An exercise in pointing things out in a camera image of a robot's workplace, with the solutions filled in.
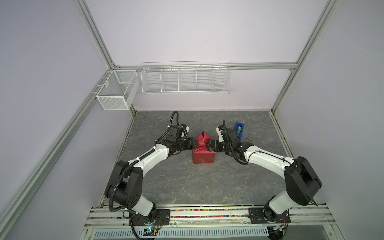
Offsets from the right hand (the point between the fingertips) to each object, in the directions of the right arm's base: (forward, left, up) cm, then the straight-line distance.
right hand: (212, 144), depth 88 cm
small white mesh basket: (+39, +64, +10) cm, 76 cm away
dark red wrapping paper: (-6, +6, -1) cm, 8 cm away
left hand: (-1, +10, +1) cm, 10 cm away
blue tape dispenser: (+16, -20, -6) cm, 26 cm away
